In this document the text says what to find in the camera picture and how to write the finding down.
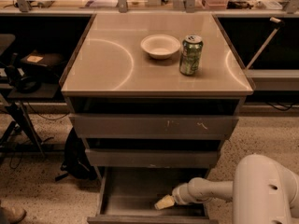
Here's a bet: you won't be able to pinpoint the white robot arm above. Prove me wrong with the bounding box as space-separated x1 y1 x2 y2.
155 154 299 224

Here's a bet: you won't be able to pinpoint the grey open bottom drawer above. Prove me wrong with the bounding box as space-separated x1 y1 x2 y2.
87 167 219 224

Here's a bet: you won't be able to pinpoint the grey middle drawer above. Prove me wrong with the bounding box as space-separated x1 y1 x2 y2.
86 148 219 168

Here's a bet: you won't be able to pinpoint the grey drawer cabinet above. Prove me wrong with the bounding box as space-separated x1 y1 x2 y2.
59 12 256 224

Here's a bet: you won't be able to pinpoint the grey top drawer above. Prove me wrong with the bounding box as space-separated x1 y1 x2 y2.
69 113 238 140

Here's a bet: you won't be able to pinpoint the black backpack on floor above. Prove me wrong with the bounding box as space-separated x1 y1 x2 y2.
55 128 97 181

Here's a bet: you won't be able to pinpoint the green soda can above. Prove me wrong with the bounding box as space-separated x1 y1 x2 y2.
179 35 203 76

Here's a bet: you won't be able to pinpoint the white paper bowl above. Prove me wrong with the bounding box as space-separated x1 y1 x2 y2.
140 35 180 60

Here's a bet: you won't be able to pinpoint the tan shoe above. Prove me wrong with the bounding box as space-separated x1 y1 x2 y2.
0 203 26 224

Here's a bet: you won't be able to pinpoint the black desk stand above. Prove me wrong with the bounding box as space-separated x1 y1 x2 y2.
0 94 46 158

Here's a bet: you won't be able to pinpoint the black box with label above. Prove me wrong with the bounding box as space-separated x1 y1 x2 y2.
21 50 66 75

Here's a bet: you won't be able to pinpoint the black headphones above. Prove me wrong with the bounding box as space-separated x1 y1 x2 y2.
5 53 41 93

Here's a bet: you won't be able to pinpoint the white stick with tip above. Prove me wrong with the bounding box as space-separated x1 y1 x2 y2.
246 17 284 70

